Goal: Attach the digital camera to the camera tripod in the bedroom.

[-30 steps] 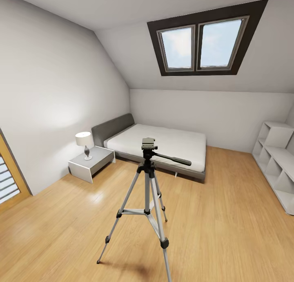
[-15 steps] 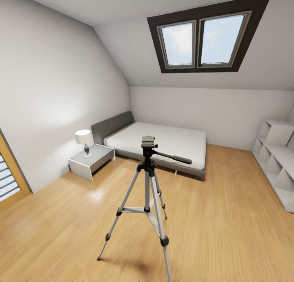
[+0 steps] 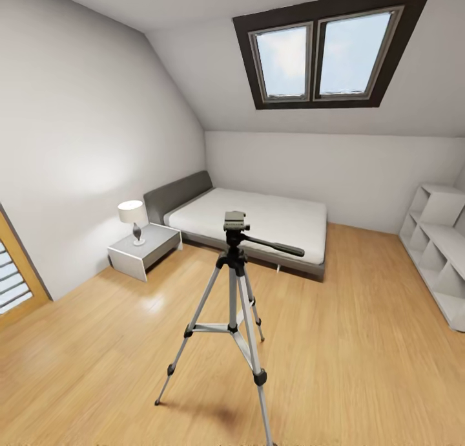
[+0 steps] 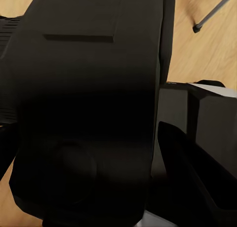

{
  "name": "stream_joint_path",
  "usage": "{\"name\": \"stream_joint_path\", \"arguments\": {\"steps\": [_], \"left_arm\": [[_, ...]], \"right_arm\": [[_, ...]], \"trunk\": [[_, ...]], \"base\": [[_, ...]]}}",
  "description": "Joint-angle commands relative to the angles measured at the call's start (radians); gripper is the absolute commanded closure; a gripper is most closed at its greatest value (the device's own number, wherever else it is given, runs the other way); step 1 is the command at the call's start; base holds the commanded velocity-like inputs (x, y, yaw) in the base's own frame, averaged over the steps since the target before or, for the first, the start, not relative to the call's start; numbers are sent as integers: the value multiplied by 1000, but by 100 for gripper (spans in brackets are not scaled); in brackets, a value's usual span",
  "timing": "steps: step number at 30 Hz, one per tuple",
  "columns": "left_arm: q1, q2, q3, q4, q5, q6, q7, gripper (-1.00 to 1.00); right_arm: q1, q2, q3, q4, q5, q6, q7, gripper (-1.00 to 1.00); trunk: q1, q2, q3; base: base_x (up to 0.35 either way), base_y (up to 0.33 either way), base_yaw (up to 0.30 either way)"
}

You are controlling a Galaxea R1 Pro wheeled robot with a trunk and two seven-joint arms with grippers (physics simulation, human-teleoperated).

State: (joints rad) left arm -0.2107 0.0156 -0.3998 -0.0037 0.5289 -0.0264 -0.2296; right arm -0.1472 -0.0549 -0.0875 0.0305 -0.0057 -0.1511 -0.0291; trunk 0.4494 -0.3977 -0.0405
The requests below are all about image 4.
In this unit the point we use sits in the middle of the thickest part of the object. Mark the digital camera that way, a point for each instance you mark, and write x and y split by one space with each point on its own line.
81 79

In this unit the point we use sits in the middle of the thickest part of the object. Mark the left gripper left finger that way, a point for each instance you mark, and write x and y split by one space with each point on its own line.
9 145

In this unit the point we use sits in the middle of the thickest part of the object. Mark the camera tripod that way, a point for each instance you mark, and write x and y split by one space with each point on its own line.
197 27

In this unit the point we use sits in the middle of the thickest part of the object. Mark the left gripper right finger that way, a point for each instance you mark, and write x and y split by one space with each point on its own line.
204 192

